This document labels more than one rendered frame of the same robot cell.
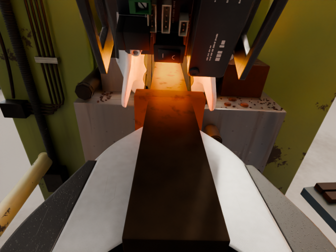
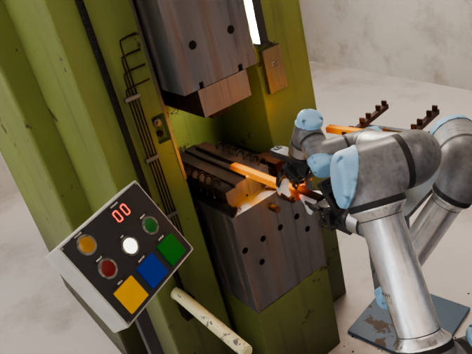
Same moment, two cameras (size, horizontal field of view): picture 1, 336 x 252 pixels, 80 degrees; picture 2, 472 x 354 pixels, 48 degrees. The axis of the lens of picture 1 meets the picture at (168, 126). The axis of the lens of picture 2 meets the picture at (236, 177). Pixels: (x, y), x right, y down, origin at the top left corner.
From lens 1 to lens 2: 1.59 m
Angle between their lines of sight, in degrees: 25
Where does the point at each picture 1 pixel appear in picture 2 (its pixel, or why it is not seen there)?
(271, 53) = (279, 140)
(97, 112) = (241, 217)
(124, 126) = (253, 217)
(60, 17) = (173, 185)
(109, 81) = (232, 201)
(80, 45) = (185, 194)
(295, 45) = (289, 130)
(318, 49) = not seen: hidden behind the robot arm
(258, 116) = not seen: hidden behind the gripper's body
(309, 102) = not seen: hidden behind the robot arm
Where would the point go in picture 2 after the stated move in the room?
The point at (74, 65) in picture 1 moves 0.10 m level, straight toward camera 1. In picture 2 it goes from (183, 208) to (206, 211)
